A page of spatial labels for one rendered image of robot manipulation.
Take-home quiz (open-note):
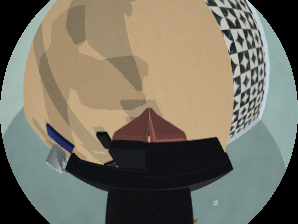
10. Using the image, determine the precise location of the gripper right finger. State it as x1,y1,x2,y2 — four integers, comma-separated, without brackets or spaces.
149,108,187,142

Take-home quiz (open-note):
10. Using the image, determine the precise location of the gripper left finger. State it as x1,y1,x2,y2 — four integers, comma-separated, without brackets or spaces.
111,108,149,142

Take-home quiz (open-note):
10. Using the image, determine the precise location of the dark blue flat rectangular pad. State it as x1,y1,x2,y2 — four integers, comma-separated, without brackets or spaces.
46,123,75,153

